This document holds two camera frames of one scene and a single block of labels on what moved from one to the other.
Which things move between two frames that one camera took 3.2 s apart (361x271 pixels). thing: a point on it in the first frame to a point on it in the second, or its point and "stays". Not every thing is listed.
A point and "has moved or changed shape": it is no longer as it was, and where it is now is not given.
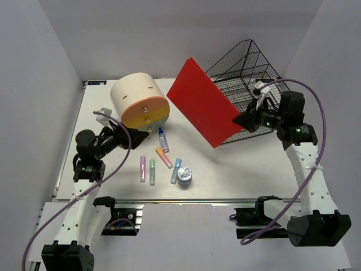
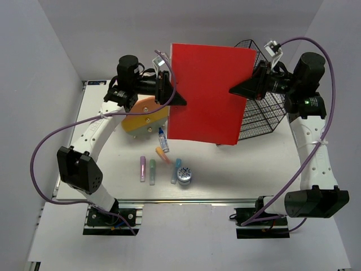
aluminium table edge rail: x=170 y=200 stays
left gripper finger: x=137 y=136 to x=166 y=92
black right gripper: x=248 y=119 to x=255 y=88
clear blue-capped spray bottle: x=163 y=141 stays
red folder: x=205 y=104 has moved or changed shape
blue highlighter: x=177 y=163 stays
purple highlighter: x=142 y=169 stays
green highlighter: x=152 y=172 stays
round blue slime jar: x=184 y=175 stays
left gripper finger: x=137 y=136 to x=168 y=89
